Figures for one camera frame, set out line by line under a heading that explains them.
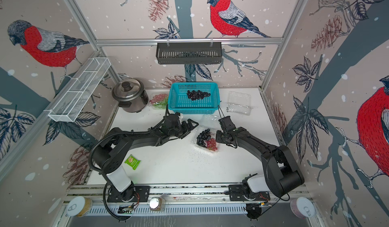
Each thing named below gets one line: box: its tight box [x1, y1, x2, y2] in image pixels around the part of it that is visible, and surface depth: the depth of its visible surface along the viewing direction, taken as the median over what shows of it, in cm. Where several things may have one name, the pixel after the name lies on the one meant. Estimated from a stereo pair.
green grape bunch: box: [152, 97, 169, 110], surface depth 109 cm
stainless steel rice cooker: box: [111, 78, 149, 113], surface depth 98 cm
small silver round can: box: [149, 196, 163, 211], surface depth 64 cm
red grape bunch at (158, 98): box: [149, 93, 169, 104], surface depth 109 cm
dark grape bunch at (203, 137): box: [196, 128, 212, 148], surface depth 90 cm
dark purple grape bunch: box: [186, 90, 211, 101], surface depth 116 cm
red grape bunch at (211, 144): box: [205, 137, 218, 151], surface depth 89 cm
